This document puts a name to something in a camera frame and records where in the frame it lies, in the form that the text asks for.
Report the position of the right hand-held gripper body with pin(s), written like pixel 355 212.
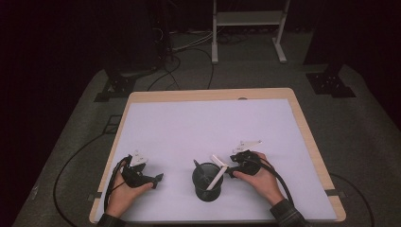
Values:
pixel 249 165

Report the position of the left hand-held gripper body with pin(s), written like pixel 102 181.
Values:
pixel 135 176

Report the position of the long white stick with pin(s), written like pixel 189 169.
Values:
pixel 217 178

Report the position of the short white block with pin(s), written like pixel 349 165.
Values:
pixel 219 160

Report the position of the black mesh pen cup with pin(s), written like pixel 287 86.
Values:
pixel 206 194

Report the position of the person's right hand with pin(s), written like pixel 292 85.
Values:
pixel 265 183

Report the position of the person's left hand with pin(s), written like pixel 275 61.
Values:
pixel 121 198

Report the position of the black tape strip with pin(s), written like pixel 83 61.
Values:
pixel 336 193
pixel 94 196

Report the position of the black stand base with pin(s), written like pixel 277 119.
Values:
pixel 331 83
pixel 118 86

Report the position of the white metal table frame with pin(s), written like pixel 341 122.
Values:
pixel 249 18

